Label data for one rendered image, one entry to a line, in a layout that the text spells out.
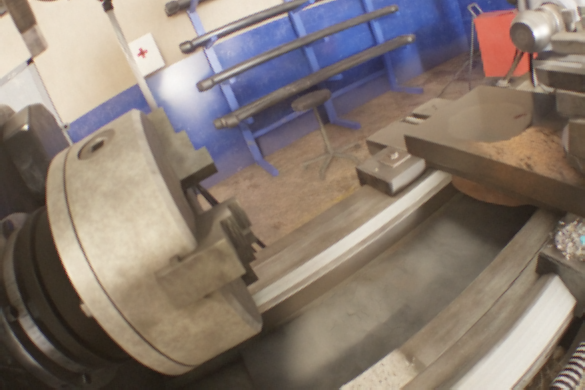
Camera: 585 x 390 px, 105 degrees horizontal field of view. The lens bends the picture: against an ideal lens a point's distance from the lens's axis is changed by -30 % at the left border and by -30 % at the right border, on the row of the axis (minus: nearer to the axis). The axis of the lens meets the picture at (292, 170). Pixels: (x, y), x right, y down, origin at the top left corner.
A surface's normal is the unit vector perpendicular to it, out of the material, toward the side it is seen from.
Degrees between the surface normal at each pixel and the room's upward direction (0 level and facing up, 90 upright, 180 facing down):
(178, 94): 90
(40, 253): 37
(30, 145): 90
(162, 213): 60
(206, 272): 79
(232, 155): 90
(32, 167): 90
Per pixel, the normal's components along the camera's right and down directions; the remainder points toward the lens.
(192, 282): 0.32, 0.09
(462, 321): -0.36, -0.84
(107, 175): -0.04, -0.51
